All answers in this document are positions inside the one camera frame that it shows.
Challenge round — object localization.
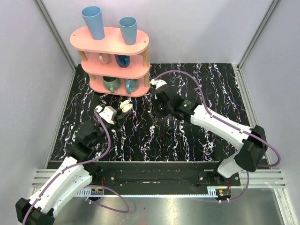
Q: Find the white earbuds charging case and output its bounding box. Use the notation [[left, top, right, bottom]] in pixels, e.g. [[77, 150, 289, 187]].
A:
[[120, 100, 133, 113]]

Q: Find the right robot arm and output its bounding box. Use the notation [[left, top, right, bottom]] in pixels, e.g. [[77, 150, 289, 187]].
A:
[[154, 81, 267, 186]]

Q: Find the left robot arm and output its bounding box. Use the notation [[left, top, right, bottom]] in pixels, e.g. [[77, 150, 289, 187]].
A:
[[15, 106, 130, 225]]

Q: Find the blue butterfly mug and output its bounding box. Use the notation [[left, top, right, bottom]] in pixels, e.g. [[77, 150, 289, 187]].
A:
[[125, 79, 139, 94]]

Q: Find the green ceramic mug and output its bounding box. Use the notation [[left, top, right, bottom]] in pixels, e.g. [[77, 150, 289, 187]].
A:
[[103, 76, 120, 93]]

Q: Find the pink three-tier shelf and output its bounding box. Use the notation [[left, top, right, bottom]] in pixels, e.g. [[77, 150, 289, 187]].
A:
[[70, 26, 150, 97]]

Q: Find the dark blue mug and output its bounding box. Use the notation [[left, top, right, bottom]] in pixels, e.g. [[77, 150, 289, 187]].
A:
[[115, 55, 130, 68]]

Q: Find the pink mug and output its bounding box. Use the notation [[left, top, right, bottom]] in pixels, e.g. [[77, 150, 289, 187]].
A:
[[99, 53, 111, 64]]

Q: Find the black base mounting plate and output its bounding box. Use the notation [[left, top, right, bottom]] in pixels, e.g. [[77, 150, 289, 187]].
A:
[[97, 162, 240, 196]]

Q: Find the blue cup right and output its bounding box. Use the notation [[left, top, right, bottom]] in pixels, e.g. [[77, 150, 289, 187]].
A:
[[119, 16, 137, 45]]

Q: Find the tall blue cup left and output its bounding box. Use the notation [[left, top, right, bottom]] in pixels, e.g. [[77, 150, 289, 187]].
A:
[[82, 6, 105, 40]]

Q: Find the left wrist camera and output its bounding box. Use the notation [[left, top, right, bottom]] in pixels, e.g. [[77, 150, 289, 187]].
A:
[[99, 106, 117, 124]]

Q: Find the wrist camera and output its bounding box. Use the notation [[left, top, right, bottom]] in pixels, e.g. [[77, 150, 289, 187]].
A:
[[150, 79, 167, 90], [99, 106, 117, 124]]

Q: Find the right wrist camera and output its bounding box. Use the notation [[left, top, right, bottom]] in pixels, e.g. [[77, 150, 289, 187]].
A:
[[150, 79, 167, 90]]

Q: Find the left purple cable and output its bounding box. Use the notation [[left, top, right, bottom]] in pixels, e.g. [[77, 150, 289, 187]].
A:
[[22, 106, 131, 225]]

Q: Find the purple cable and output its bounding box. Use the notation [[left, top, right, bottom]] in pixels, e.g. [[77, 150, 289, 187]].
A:
[[151, 70, 282, 203], [22, 106, 131, 225]]

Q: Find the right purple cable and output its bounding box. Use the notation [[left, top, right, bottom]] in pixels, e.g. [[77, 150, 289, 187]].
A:
[[151, 70, 282, 203]]

